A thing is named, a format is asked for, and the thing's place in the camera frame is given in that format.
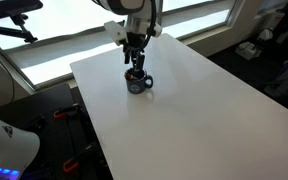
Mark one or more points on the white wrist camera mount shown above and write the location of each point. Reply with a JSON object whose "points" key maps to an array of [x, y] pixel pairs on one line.
{"points": [[115, 32]]}

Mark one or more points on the black perforated mounting board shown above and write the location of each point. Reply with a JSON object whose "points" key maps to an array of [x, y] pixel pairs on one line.
{"points": [[55, 133]]}

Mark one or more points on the black orange bar clamp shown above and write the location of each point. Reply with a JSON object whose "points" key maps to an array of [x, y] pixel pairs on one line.
{"points": [[65, 112], [79, 158]]}

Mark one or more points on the black articulated camera stand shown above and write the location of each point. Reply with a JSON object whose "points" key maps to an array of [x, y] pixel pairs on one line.
{"points": [[20, 30]]}

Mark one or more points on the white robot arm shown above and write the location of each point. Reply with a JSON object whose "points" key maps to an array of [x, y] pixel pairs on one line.
{"points": [[124, 6]]}

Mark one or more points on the grey window frame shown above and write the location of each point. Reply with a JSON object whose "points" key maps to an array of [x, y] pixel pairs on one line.
{"points": [[197, 10]]}

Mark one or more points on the grey office chair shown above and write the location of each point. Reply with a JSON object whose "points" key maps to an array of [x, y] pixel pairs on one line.
{"points": [[284, 78]]}

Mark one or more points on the white device on floor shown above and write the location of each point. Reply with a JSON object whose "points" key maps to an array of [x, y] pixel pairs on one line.
{"points": [[248, 50]]}

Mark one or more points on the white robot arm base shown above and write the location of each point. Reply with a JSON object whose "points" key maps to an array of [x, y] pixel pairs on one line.
{"points": [[7, 146]]}

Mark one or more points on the red and white marker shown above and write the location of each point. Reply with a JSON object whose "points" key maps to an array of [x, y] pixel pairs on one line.
{"points": [[130, 77]]}

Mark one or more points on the dark blue speckled mug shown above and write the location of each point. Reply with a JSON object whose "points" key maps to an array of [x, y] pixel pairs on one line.
{"points": [[137, 87]]}

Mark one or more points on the black camera on mount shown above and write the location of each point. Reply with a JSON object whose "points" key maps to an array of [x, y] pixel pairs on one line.
{"points": [[10, 6]]}

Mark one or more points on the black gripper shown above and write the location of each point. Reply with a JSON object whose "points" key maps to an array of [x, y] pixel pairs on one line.
{"points": [[134, 42]]}

